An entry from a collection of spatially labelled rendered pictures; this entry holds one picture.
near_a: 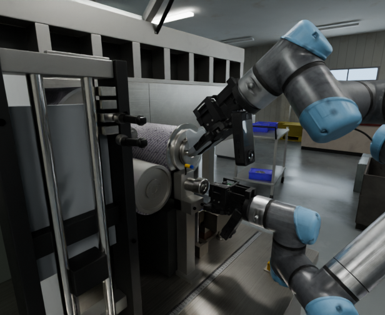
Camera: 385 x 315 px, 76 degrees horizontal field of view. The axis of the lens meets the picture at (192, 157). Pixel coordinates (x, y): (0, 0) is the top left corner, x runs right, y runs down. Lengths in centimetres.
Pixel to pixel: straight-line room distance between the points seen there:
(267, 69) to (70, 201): 37
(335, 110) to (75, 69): 34
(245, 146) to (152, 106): 56
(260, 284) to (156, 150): 46
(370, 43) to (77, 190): 910
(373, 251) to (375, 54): 874
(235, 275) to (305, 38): 61
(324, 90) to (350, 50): 886
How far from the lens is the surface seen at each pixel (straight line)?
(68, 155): 36
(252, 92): 48
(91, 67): 34
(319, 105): 41
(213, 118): 53
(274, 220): 61
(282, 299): 74
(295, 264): 61
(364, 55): 921
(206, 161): 162
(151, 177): 59
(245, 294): 73
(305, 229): 59
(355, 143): 686
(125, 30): 96
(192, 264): 75
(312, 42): 45
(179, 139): 62
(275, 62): 46
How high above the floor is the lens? 140
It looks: 14 degrees down
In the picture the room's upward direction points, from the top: straight up
